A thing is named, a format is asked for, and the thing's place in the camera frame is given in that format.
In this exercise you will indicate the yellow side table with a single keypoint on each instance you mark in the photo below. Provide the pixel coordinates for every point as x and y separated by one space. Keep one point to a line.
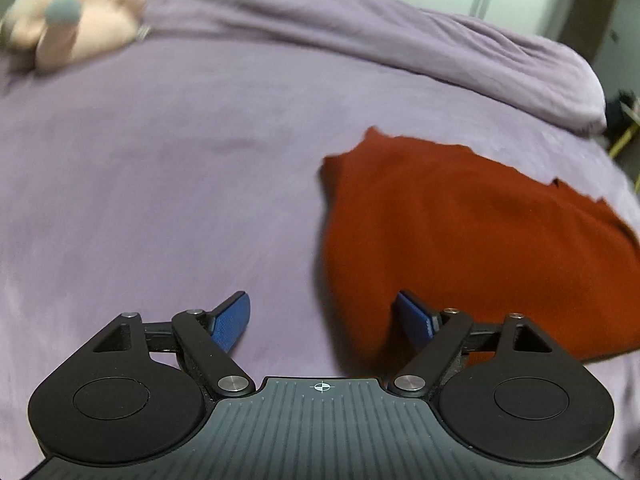
625 135

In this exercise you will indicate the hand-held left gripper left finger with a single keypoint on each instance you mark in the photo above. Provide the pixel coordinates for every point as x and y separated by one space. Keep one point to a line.
231 321

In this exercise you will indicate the purple bed blanket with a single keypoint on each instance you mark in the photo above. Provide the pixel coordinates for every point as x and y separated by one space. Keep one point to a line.
150 185

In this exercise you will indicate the pink plush toy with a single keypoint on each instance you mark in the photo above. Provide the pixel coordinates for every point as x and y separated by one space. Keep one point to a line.
70 25

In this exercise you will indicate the purple bunched duvet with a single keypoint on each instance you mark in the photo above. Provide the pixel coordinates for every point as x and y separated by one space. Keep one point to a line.
380 45

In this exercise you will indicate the dark cloth pile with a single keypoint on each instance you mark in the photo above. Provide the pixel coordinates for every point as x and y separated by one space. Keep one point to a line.
620 102

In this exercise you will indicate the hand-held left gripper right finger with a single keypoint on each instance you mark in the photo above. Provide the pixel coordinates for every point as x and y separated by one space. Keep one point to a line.
414 318

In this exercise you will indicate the red buttoned knit cardigan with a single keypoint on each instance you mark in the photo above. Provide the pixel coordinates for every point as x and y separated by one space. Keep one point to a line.
450 240

